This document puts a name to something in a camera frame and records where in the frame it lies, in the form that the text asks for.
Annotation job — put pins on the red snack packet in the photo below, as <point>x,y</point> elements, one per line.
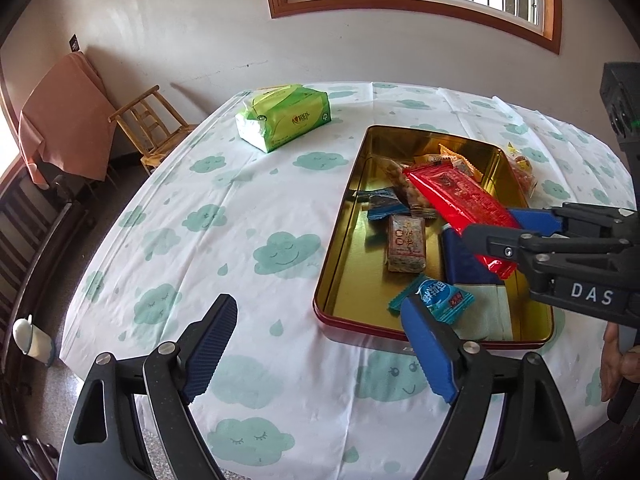
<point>460,195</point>

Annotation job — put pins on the dark blue candy packet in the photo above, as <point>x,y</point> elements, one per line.
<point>387,204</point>

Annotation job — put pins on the speckled grey snack packet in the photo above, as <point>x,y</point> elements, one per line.
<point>406,242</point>

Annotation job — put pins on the brown nut snack packet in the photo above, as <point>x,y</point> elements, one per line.
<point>412,197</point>

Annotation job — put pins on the cloud printed tablecloth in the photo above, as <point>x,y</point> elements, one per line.
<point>250,200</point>

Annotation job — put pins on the navy and white box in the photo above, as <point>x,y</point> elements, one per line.
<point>465,265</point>

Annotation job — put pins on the orange snack packet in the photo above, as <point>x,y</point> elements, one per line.
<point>462,162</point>

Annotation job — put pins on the orange cloth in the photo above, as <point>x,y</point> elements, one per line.
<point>65,120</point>

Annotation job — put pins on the wooden framed window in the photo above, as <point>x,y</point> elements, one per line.
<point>425,5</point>

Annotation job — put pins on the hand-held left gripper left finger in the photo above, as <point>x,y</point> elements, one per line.
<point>210,345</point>

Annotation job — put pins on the light wooden chair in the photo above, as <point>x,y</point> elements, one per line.
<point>150,130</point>

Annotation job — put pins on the black wall plate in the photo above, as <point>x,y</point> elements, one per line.
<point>75,42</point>

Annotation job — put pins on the person's right hand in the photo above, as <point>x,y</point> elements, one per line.
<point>611,365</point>

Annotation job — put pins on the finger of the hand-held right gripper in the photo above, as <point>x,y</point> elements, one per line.
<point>492,240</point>
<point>535,220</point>

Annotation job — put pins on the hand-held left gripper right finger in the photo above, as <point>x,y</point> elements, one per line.
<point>425,345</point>

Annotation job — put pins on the dark wooden bench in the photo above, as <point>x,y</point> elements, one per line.
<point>30,240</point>

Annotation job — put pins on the gold tin box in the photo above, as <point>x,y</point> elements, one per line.
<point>360,280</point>

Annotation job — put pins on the green tissue pack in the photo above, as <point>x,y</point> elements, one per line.
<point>287,117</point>

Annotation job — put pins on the white mug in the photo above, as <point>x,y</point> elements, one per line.
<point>32,340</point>

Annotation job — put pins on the brown snack bag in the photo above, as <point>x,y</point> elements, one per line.
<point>525,175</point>

